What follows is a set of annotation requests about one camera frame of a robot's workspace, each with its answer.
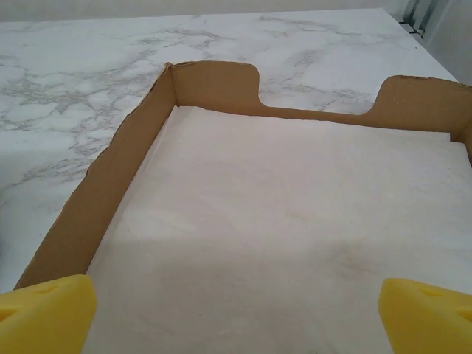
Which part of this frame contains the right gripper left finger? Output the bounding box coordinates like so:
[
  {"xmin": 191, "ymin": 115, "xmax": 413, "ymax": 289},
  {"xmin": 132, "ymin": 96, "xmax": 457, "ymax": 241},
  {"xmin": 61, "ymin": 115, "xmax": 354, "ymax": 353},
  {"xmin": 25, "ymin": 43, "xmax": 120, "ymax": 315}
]
[{"xmin": 0, "ymin": 274, "xmax": 99, "ymax": 354}]

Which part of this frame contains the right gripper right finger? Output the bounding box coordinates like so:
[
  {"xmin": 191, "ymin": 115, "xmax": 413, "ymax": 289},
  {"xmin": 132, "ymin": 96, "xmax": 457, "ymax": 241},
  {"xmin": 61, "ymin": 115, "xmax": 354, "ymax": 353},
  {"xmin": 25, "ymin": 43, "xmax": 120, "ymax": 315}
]
[{"xmin": 378, "ymin": 278, "xmax": 472, "ymax": 354}]

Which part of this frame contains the brown cardboard tray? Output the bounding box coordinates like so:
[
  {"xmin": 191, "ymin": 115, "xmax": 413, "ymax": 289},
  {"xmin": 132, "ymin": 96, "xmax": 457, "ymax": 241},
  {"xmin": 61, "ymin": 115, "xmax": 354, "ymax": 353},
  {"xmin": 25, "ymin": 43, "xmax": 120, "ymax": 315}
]
[{"xmin": 13, "ymin": 60, "xmax": 472, "ymax": 292}]

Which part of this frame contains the aluminium frame post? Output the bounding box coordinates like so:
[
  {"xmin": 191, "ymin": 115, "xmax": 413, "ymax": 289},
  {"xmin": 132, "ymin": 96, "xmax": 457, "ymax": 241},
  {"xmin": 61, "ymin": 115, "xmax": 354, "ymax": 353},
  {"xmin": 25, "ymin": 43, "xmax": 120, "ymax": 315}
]
[{"xmin": 394, "ymin": 0, "xmax": 472, "ymax": 40}]

